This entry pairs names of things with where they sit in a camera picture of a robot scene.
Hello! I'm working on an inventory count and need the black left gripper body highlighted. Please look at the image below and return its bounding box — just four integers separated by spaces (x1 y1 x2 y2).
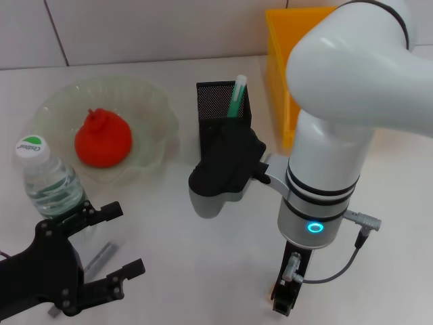
0 219 85 318

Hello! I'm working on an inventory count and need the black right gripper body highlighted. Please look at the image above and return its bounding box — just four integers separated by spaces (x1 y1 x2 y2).
275 240 317 288

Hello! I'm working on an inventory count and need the grey marker pen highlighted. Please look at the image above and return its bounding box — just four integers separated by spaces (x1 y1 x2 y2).
49 242 121 319

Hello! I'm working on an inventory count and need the red-orange toy orange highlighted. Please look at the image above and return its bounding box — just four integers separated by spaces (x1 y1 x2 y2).
74 107 133 169

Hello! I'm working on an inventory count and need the clear green-label water bottle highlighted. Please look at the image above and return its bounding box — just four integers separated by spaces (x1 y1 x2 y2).
14 134 99 238

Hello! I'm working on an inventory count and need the mint green pen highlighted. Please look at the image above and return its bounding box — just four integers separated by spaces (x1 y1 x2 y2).
227 74 248 118

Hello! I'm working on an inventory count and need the green glass fruit plate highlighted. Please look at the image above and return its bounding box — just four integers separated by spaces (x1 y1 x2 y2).
25 76 180 187

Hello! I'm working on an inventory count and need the black mesh pen holder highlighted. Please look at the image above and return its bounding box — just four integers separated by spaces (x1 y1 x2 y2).
196 80 254 163

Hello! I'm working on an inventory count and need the yellow plastic bin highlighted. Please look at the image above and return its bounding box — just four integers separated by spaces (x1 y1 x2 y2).
265 6 339 150

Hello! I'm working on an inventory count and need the right gripper connector cable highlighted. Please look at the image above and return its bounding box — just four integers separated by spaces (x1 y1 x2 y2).
282 209 383 284

